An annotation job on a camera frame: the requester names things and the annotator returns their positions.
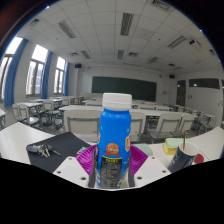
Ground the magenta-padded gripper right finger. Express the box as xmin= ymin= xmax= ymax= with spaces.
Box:
xmin=128 ymin=144 xmax=172 ymax=189

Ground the group of ceiling lights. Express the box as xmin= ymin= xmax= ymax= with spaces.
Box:
xmin=28 ymin=0 xmax=218 ymax=64

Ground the dark wide wall window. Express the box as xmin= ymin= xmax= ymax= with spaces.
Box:
xmin=188 ymin=77 xmax=221 ymax=90

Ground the group of classroom chairs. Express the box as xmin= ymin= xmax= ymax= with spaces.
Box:
xmin=11 ymin=96 xmax=218 ymax=144

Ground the blue white-capped drink bottle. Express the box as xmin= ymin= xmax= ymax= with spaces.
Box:
xmin=93 ymin=92 xmax=133 ymax=191

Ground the dark brown door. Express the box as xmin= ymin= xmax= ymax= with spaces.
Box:
xmin=176 ymin=79 xmax=187 ymax=108

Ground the yellow and green sponge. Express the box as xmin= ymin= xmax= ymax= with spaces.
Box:
xmin=163 ymin=137 xmax=193 ymax=156

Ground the tall bright window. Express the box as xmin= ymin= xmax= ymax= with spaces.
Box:
xmin=53 ymin=56 xmax=67 ymax=95
xmin=25 ymin=44 xmax=49 ymax=98
xmin=0 ymin=36 xmax=24 ymax=101

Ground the group of classroom desks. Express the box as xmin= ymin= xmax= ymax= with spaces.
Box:
xmin=0 ymin=95 xmax=208 ymax=134

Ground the black mat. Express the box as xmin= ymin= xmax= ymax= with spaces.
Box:
xmin=25 ymin=131 xmax=92 ymax=174

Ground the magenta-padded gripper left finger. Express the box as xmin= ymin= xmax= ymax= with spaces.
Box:
xmin=52 ymin=144 xmax=100 ymax=189

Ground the green chalkboard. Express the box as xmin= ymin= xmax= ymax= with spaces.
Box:
xmin=91 ymin=76 xmax=158 ymax=102

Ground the thin wooden stir stick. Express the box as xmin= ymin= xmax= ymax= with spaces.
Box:
xmin=181 ymin=130 xmax=187 ymax=151

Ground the bunch of keys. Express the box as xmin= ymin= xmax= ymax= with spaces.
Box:
xmin=26 ymin=143 xmax=62 ymax=158

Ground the teal green sponge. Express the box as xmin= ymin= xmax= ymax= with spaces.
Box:
xmin=133 ymin=143 xmax=154 ymax=158

